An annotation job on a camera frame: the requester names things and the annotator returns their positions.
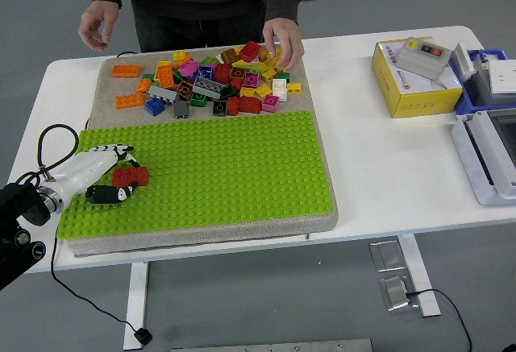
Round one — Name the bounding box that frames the person's right hand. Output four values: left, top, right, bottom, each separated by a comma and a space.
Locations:
77, 0, 121, 52

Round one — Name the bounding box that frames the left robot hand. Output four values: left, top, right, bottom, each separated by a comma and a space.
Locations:
50, 144, 142, 208

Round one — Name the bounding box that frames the person's left hand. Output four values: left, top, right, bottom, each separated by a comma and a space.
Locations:
261, 17, 306, 72

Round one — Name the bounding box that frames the red long toy brick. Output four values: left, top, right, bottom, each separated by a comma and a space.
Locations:
111, 165, 150, 188

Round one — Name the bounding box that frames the green studded baseplate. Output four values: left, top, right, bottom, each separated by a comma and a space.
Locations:
56, 110, 338, 241

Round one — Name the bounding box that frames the grey foam mat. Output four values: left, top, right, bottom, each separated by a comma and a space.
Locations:
72, 43, 339, 258

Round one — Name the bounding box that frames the orange long toy brick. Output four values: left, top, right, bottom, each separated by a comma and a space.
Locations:
156, 64, 176, 89
114, 93, 145, 110
111, 64, 142, 78

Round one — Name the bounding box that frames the light grey long toy brick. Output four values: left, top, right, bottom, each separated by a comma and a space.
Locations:
148, 85, 178, 103

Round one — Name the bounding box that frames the pink toy brick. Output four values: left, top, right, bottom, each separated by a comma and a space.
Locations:
178, 60, 199, 78

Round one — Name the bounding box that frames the dark grey toy brick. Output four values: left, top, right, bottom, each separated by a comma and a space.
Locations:
172, 100, 191, 120

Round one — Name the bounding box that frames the silver floor plate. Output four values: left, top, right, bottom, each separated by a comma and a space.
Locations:
378, 275, 420, 312
369, 239, 406, 273

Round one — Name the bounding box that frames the white table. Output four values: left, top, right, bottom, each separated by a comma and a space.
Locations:
7, 25, 516, 275

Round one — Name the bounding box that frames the yellow cardboard box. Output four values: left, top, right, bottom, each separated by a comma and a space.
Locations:
371, 37, 464, 119

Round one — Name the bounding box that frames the white plastic component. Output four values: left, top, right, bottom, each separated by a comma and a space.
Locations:
450, 42, 476, 83

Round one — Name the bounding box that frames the blue plastic bin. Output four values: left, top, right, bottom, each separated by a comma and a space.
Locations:
449, 48, 516, 118

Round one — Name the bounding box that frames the dark grey plastic component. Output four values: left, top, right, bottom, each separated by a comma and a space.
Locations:
467, 54, 495, 106

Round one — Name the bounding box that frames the light grey junction box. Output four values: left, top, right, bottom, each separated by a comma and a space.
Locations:
450, 108, 516, 207

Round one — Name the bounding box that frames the metal floor strip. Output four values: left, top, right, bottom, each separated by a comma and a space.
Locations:
171, 338, 374, 352

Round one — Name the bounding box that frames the grey switch box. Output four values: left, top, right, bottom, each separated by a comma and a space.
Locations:
397, 36, 452, 81

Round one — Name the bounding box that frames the black power cord with plug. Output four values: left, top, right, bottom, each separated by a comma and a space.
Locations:
51, 51, 154, 346

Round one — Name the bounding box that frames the white wall socket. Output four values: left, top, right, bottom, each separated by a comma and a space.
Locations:
488, 60, 516, 95

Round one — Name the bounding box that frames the black floor cable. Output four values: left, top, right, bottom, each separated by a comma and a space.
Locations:
405, 288, 473, 352

